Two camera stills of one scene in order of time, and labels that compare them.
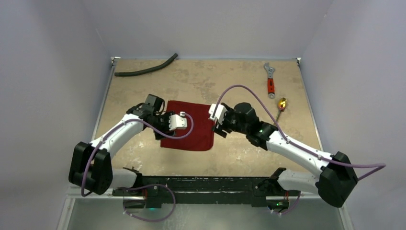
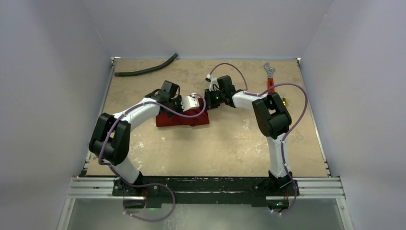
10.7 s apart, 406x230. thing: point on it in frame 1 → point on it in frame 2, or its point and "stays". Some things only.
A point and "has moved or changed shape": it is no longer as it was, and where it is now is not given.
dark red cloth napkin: (202, 138) has moved or changed shape
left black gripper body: (162, 122) → (175, 103)
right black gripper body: (220, 126) → (208, 99)
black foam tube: (121, 74) stays
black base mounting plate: (154, 191) stays
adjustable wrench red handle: (270, 71) stays
